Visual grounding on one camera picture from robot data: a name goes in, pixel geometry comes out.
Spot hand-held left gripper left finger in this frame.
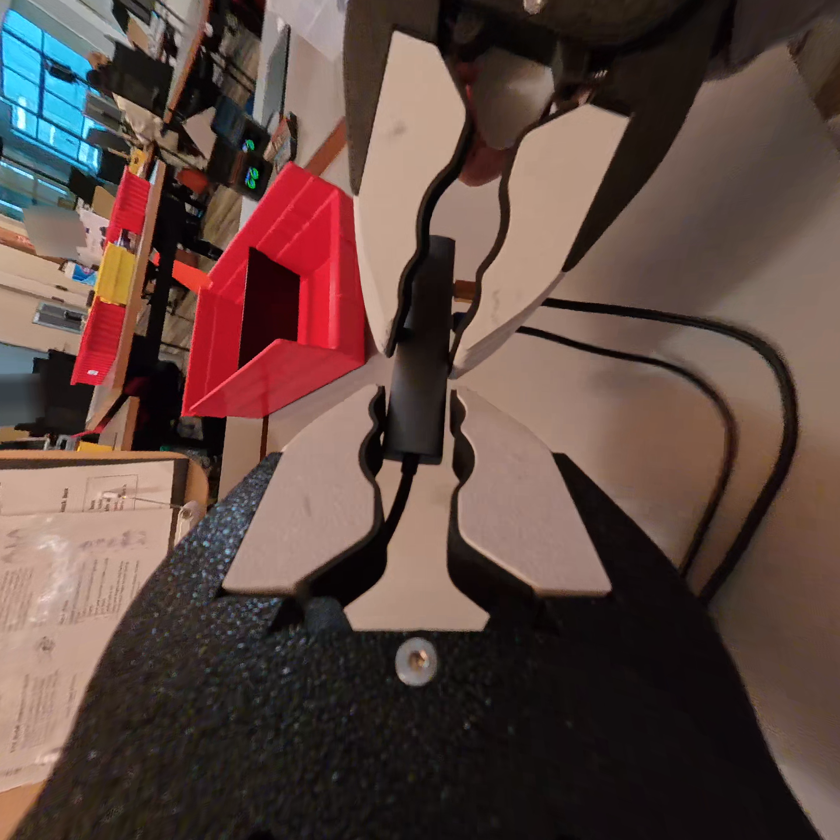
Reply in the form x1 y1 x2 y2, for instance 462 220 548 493
222 385 388 610

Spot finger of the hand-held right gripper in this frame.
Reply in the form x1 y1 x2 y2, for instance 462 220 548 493
353 28 475 361
449 104 634 380

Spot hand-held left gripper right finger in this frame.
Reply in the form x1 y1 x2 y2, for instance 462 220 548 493
448 387 614 601

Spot grey usb hub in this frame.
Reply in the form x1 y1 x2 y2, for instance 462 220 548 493
367 235 458 559

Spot black cable with blue plug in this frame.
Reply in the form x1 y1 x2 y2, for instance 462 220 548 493
451 312 739 578

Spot black cable with orange plug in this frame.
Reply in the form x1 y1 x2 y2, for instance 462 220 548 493
455 279 800 605

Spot large red plastic bin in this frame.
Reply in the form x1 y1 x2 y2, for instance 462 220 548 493
180 163 366 419

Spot tan document stand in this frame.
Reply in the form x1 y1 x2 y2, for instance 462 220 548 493
0 449 211 840

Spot black device with green display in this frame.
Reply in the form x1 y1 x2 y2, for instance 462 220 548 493
209 115 275 199

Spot orange cone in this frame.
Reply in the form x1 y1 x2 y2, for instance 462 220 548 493
156 251 212 291

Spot printed instruction sheets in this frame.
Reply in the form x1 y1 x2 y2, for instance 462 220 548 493
0 459 191 791

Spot wooden table with black legs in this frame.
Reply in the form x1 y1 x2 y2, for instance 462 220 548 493
66 0 224 434

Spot small red bin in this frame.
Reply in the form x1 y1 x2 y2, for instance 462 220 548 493
107 166 153 245
70 302 127 388

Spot small yellow bin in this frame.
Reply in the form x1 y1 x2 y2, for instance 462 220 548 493
94 245 137 307

